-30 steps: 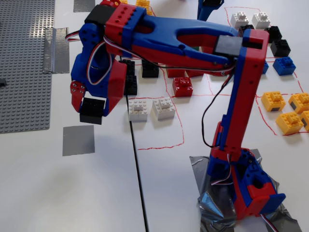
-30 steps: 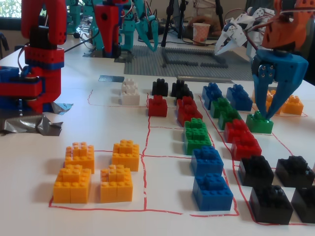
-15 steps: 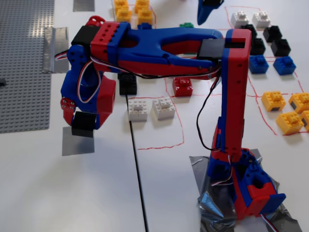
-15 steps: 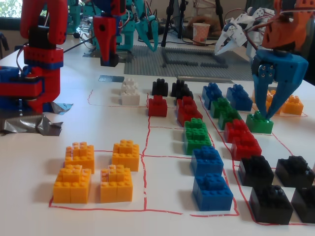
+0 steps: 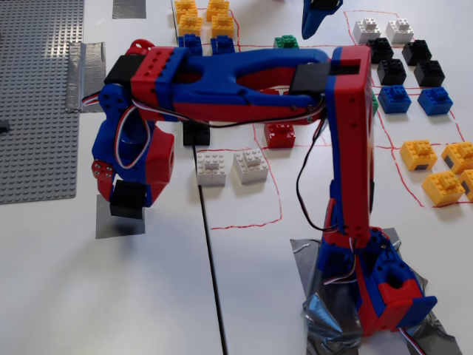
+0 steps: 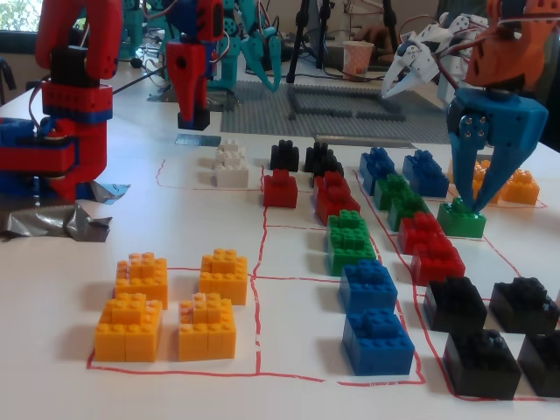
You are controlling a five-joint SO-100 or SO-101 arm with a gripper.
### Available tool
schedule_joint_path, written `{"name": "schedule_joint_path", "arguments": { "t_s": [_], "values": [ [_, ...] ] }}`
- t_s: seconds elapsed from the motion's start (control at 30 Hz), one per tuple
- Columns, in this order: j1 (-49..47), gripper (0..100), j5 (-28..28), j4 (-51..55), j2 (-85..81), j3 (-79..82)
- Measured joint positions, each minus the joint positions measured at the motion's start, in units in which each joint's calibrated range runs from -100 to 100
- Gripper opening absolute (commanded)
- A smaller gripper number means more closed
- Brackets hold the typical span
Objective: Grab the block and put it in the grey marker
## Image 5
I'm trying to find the blue and red gripper body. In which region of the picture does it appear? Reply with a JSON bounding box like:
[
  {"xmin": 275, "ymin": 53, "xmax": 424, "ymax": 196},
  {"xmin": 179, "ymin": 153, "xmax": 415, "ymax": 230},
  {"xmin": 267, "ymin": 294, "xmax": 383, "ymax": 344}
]
[{"xmin": 91, "ymin": 83, "xmax": 154, "ymax": 186}]

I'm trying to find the blue pointed gripper finger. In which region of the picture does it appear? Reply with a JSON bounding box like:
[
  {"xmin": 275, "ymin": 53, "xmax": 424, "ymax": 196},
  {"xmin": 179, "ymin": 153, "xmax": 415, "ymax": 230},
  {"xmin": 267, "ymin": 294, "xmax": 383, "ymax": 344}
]
[{"xmin": 301, "ymin": 0, "xmax": 343, "ymax": 40}]

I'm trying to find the slim red gripper finger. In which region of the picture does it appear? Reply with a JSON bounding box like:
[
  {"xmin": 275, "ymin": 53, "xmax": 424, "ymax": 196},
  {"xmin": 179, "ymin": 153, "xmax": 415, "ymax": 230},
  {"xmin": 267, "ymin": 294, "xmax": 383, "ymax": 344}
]
[{"xmin": 92, "ymin": 158, "xmax": 114, "ymax": 203}]

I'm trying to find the wide red gripper finger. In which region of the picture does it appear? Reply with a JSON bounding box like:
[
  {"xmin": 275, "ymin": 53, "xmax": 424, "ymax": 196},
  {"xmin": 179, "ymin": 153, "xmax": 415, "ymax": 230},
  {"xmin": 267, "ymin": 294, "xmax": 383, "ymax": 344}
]
[{"xmin": 145, "ymin": 123, "xmax": 176, "ymax": 209}]

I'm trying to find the white lego block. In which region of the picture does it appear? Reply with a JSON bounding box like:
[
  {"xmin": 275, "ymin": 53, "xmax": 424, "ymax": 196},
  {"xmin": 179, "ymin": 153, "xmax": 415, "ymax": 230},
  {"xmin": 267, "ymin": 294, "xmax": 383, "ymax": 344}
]
[
  {"xmin": 353, "ymin": 17, "xmax": 381, "ymax": 44},
  {"xmin": 231, "ymin": 148, "xmax": 268, "ymax": 185},
  {"xmin": 384, "ymin": 18, "xmax": 415, "ymax": 44},
  {"xmin": 195, "ymin": 151, "xmax": 227, "ymax": 186}
]

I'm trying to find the yellow lego block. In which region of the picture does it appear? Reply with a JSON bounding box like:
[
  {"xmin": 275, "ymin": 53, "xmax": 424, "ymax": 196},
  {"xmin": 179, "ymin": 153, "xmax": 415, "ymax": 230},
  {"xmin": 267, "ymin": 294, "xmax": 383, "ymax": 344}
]
[
  {"xmin": 457, "ymin": 169, "xmax": 473, "ymax": 203},
  {"xmin": 178, "ymin": 13, "xmax": 204, "ymax": 37},
  {"xmin": 399, "ymin": 139, "xmax": 439, "ymax": 172},
  {"xmin": 174, "ymin": 0, "xmax": 198, "ymax": 23},
  {"xmin": 211, "ymin": 13, "xmax": 236, "ymax": 38},
  {"xmin": 205, "ymin": 0, "xmax": 230, "ymax": 21},
  {"xmin": 441, "ymin": 142, "xmax": 473, "ymax": 175},
  {"xmin": 421, "ymin": 170, "xmax": 466, "ymax": 207}
]

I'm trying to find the blue lego block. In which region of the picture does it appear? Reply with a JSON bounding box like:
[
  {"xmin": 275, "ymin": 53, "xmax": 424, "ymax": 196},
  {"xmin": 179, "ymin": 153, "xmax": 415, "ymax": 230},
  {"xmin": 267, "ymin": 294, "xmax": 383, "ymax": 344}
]
[
  {"xmin": 377, "ymin": 85, "xmax": 412, "ymax": 115},
  {"xmin": 417, "ymin": 87, "xmax": 454, "ymax": 116},
  {"xmin": 210, "ymin": 35, "xmax": 236, "ymax": 55},
  {"xmin": 178, "ymin": 34, "xmax": 203, "ymax": 57}
]

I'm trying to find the grey lego baseplate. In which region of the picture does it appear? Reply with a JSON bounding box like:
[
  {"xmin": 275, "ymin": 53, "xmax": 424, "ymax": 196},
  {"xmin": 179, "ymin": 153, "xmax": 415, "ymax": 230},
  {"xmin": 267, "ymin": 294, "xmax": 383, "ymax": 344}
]
[{"xmin": 0, "ymin": 0, "xmax": 84, "ymax": 205}]

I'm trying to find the white red servo wire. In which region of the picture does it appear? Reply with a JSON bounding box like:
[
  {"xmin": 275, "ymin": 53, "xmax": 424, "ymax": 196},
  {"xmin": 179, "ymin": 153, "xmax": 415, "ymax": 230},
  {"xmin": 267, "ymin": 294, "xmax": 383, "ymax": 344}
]
[
  {"xmin": 323, "ymin": 236, "xmax": 361, "ymax": 286},
  {"xmin": 81, "ymin": 92, "xmax": 327, "ymax": 171}
]

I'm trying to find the silver duct tape strip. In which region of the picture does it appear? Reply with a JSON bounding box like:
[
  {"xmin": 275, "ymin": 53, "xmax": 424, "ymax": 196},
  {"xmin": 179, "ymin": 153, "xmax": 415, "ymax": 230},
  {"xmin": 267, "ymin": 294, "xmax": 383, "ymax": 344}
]
[{"xmin": 65, "ymin": 41, "xmax": 107, "ymax": 114}]

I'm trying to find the thin black cable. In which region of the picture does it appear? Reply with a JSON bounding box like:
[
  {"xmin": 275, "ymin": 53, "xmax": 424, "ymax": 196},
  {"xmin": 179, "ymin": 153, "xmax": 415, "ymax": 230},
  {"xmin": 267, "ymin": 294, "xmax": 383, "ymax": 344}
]
[{"xmin": 296, "ymin": 118, "xmax": 350, "ymax": 234}]

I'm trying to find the crumpled silver duct tape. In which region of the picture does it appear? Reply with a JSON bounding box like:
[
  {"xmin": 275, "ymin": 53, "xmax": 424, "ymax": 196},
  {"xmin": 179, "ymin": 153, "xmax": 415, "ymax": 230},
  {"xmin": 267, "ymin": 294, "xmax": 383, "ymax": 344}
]
[{"xmin": 290, "ymin": 227, "xmax": 463, "ymax": 355}]

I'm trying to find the white red base wire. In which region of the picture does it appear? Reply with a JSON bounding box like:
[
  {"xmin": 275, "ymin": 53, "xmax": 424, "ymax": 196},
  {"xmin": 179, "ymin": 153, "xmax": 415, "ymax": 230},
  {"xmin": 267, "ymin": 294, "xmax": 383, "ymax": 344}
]
[{"xmin": 398, "ymin": 325, "xmax": 434, "ymax": 355}]

